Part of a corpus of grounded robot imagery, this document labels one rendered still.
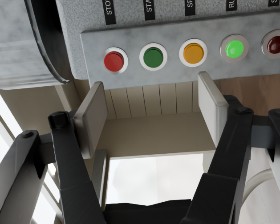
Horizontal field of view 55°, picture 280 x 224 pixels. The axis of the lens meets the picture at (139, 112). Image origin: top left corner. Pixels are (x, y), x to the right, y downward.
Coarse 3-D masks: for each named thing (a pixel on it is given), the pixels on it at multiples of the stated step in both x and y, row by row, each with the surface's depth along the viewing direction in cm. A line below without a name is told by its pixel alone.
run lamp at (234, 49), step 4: (236, 40) 33; (228, 44) 34; (232, 44) 33; (236, 44) 33; (240, 44) 33; (228, 48) 34; (232, 48) 33; (236, 48) 33; (240, 48) 34; (228, 52) 34; (232, 52) 34; (236, 52) 34; (240, 52) 34; (232, 56) 34; (236, 56) 34
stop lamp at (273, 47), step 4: (276, 36) 33; (272, 40) 33; (276, 40) 33; (268, 44) 33; (272, 44) 33; (276, 44) 33; (268, 48) 34; (272, 48) 33; (276, 48) 33; (272, 52) 34; (276, 52) 34
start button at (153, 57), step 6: (150, 48) 34; (156, 48) 34; (144, 54) 34; (150, 54) 34; (156, 54) 34; (162, 54) 34; (144, 60) 35; (150, 60) 34; (156, 60) 34; (162, 60) 35; (150, 66) 35; (156, 66) 35
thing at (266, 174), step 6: (270, 168) 77; (258, 174) 81; (264, 174) 78; (270, 174) 76; (252, 180) 83; (258, 180) 81; (264, 180) 80; (246, 186) 86; (252, 186) 84; (246, 192) 86; (246, 198) 88
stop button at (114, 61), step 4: (112, 52) 34; (116, 52) 34; (108, 56) 34; (112, 56) 34; (116, 56) 34; (120, 56) 35; (104, 60) 35; (108, 60) 35; (112, 60) 35; (116, 60) 35; (120, 60) 35; (108, 64) 35; (112, 64) 35; (116, 64) 35; (120, 64) 35; (108, 68) 35; (112, 68) 35; (116, 68) 35; (120, 68) 35
